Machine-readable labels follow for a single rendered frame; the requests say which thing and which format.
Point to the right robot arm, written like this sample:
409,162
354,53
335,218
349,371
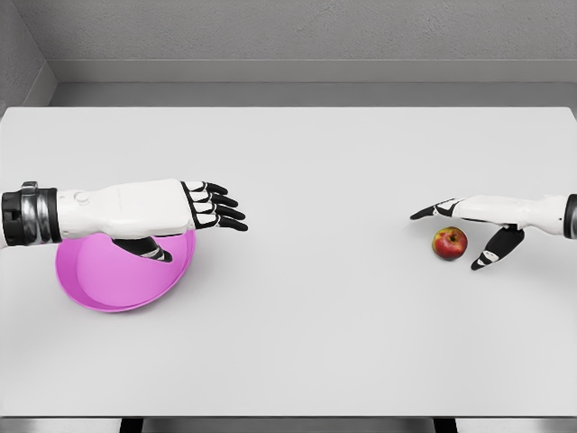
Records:
554,215

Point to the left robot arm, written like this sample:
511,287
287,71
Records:
49,216

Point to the pink plate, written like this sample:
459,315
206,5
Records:
130,275

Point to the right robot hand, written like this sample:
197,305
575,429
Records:
487,209

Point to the red apple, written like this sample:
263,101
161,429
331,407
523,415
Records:
450,243

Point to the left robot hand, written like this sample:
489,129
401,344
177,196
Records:
149,207

